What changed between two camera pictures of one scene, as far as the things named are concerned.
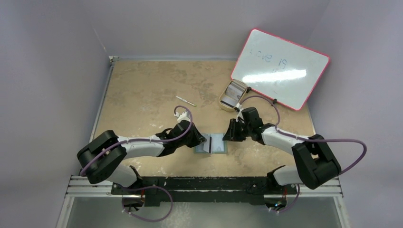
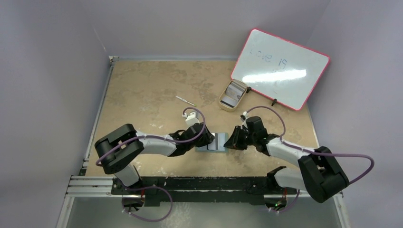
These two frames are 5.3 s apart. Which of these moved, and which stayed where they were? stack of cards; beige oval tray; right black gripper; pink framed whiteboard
Moved: right black gripper
Stayed: pink framed whiteboard; stack of cards; beige oval tray
